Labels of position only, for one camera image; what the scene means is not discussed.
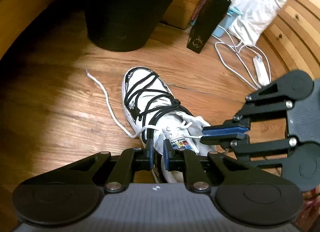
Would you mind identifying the black paper bag with logo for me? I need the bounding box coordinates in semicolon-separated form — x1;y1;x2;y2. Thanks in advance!
186;0;232;54

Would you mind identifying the light blue plastic bin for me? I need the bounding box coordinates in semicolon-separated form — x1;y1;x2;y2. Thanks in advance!
212;7;243;37

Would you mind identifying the wooden nightstand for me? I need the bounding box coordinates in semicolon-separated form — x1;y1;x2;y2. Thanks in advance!
160;0;218;29

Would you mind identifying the white and black sneaker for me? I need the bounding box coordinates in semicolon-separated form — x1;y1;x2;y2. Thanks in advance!
122;67;217;184

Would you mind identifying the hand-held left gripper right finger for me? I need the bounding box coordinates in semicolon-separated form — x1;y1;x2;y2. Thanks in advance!
163;139;247;194

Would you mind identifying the stuffed white plastic bag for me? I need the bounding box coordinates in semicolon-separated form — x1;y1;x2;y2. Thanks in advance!
222;0;304;46

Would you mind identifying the wooden bed frame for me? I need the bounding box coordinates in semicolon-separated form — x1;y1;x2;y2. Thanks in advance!
0;0;83;57

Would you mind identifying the wooden dresser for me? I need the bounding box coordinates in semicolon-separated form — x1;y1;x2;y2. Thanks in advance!
257;0;320;82

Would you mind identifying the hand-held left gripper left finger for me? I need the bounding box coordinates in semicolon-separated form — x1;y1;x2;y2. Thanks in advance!
69;139;154;194

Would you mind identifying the black trash bin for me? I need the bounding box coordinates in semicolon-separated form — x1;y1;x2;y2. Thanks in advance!
84;0;187;52

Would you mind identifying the white power strip with cable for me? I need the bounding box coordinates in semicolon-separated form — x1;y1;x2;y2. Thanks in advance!
215;0;273;90

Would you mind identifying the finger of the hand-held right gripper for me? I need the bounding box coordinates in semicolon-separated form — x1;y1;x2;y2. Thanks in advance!
201;133;298;167
204;78;293;132

